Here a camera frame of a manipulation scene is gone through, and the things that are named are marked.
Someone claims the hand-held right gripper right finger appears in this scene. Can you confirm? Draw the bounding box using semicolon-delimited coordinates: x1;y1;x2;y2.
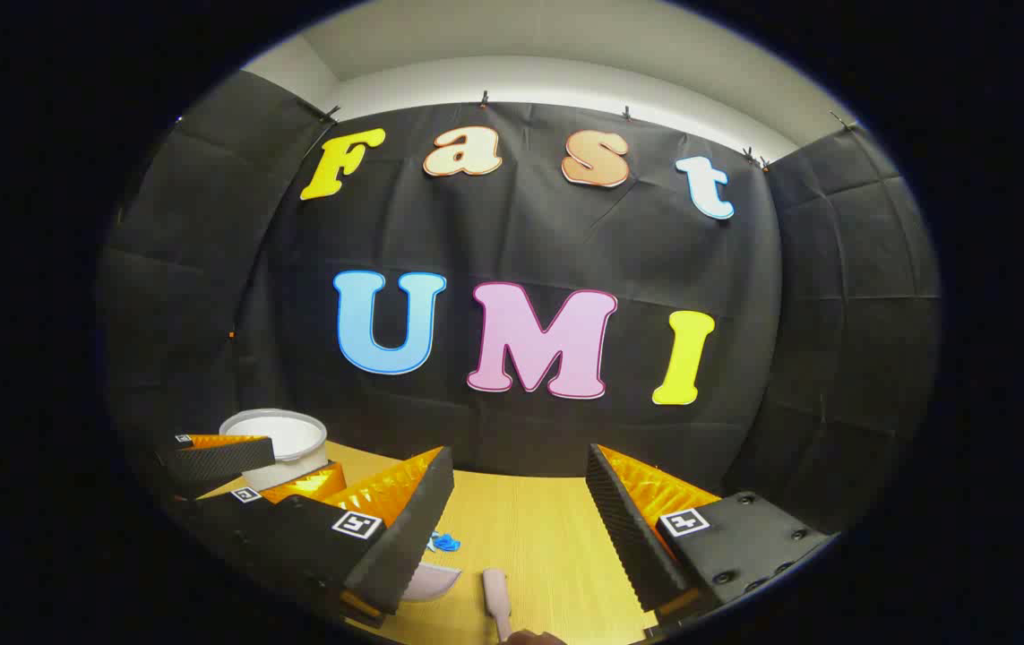
585;443;835;639

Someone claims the small pink broom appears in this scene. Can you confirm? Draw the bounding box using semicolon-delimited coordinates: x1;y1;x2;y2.
482;567;514;642

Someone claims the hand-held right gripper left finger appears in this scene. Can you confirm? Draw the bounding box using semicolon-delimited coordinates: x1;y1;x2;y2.
207;446;456;628

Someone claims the row of black backdrop clips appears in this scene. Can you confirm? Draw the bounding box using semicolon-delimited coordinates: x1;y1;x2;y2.
319;90;857;171

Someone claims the white ribbed garbage bin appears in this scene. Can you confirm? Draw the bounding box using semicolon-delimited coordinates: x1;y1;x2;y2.
219;408;330;492

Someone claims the wooden desktop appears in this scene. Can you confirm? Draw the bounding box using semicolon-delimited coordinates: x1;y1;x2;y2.
198;439;727;645

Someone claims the pink dustpan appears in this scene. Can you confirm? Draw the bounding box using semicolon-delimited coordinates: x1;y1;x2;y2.
400;563;462;603

